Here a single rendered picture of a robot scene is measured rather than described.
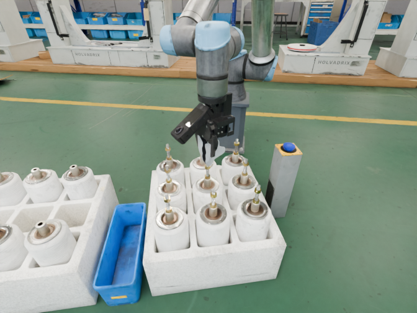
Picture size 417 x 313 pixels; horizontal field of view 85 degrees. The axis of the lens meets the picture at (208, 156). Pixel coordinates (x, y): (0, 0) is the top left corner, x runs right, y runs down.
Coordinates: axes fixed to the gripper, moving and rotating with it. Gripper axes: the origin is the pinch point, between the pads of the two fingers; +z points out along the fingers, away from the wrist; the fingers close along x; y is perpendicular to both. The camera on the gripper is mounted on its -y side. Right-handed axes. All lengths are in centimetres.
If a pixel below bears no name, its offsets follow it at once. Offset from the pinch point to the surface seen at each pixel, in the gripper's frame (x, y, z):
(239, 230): -15.8, 1.1, 15.3
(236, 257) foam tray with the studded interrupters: -19.9, -3.4, 19.0
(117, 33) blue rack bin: 528, 124, 25
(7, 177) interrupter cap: 40, -52, 9
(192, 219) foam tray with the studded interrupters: -3.9, -7.5, 16.4
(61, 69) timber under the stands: 285, -14, 31
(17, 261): 10, -52, 16
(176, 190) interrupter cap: 2.8, -8.8, 9.0
